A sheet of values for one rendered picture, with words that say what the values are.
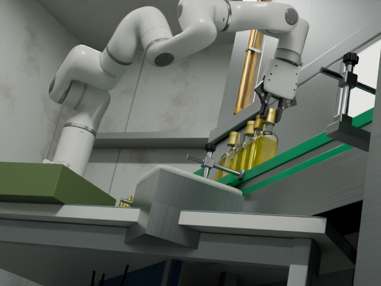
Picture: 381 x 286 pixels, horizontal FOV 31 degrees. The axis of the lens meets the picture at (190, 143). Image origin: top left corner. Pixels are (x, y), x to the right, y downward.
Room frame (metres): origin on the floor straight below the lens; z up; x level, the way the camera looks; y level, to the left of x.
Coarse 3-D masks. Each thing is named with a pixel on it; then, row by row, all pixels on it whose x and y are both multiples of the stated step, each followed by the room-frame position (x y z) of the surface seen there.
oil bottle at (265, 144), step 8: (256, 136) 1.76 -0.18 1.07; (264, 136) 1.73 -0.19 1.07; (272, 136) 1.74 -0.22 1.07; (256, 144) 1.75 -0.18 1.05; (264, 144) 1.73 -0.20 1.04; (272, 144) 1.74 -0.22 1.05; (256, 152) 1.74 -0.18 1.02; (264, 152) 1.73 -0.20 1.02; (272, 152) 1.74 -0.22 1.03; (256, 160) 1.73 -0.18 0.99; (264, 160) 1.73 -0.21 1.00; (248, 168) 1.77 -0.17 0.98
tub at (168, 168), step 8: (160, 168) 1.50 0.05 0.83; (168, 168) 1.49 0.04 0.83; (176, 168) 1.50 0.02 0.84; (144, 176) 1.59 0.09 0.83; (192, 176) 1.51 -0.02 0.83; (200, 176) 1.51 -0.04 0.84; (216, 184) 1.53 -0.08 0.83; (224, 184) 1.53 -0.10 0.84; (232, 192) 1.55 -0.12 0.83; (240, 192) 1.55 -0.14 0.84
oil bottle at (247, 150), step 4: (248, 140) 1.82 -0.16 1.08; (252, 140) 1.79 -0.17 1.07; (248, 144) 1.81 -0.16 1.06; (244, 148) 1.83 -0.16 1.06; (248, 148) 1.80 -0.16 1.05; (244, 152) 1.82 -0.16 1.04; (248, 152) 1.80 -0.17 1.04; (244, 156) 1.82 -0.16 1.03; (248, 156) 1.79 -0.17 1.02; (244, 160) 1.81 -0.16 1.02; (248, 160) 1.79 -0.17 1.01; (244, 164) 1.81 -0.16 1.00; (248, 164) 1.79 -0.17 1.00; (240, 168) 1.83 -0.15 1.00; (244, 168) 1.80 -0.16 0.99
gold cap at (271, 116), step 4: (268, 108) 1.75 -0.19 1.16; (272, 108) 1.75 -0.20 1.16; (268, 112) 1.75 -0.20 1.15; (272, 112) 1.75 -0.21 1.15; (276, 112) 1.76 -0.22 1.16; (268, 116) 1.75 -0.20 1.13; (272, 116) 1.75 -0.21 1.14; (264, 120) 1.75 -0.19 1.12; (268, 120) 1.75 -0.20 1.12; (272, 120) 1.75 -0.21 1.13
